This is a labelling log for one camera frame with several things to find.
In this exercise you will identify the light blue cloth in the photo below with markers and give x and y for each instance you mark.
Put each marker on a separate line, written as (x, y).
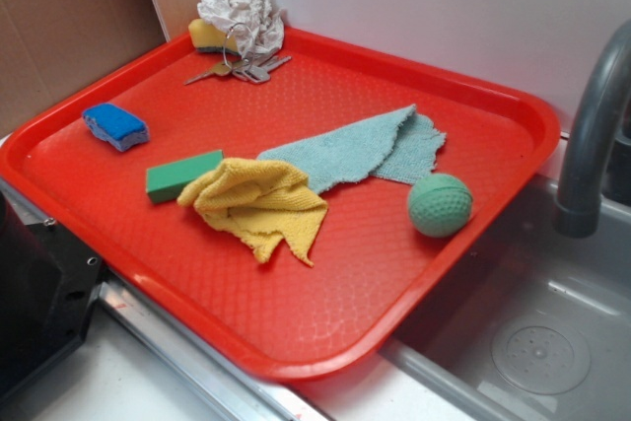
(400, 146)

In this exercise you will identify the grey sink basin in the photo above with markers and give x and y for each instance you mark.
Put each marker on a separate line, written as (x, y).
(528, 324)

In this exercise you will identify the crumpled white paper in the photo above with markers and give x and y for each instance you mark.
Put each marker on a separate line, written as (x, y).
(255, 25)

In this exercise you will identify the grey faucet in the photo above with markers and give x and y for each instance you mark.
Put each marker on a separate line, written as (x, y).
(597, 158)

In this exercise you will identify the brown cardboard panel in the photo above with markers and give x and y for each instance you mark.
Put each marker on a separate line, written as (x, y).
(51, 49)

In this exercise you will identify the metal key bunch with ring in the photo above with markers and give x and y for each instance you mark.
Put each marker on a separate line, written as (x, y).
(249, 67)

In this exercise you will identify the yellow cloth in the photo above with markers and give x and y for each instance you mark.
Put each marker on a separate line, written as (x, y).
(262, 203)

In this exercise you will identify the blue sponge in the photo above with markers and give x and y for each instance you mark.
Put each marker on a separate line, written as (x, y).
(116, 126)

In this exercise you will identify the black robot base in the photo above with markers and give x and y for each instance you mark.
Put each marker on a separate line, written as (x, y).
(49, 283)

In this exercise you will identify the red plastic tray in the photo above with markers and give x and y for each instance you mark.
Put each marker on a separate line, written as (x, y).
(282, 320)

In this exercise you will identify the yellow sponge with dark base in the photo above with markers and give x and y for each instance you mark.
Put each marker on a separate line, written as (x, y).
(208, 39)

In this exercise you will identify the green dimpled ball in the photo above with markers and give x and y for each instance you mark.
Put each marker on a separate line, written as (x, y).
(439, 205)

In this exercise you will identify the green rectangular block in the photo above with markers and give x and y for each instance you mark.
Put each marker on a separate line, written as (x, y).
(166, 182)

